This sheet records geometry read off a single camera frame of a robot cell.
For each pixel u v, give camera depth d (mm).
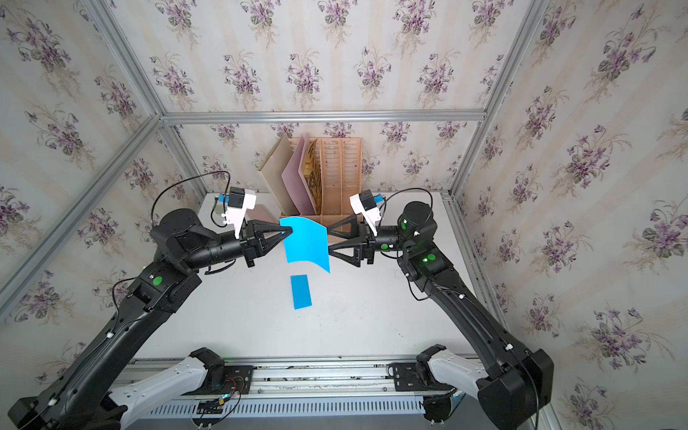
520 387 366
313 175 1011
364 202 500
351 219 584
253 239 478
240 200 471
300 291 910
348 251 535
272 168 904
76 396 366
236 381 722
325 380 748
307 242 538
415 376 728
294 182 924
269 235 555
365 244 507
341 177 1255
